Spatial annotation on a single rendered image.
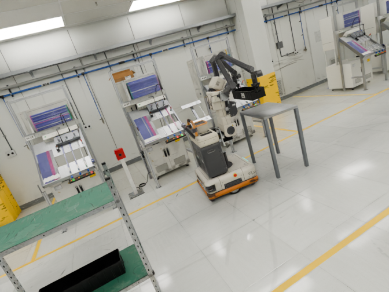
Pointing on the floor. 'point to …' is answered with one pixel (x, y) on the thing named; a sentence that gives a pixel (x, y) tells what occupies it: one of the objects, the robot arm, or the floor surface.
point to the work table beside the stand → (263, 109)
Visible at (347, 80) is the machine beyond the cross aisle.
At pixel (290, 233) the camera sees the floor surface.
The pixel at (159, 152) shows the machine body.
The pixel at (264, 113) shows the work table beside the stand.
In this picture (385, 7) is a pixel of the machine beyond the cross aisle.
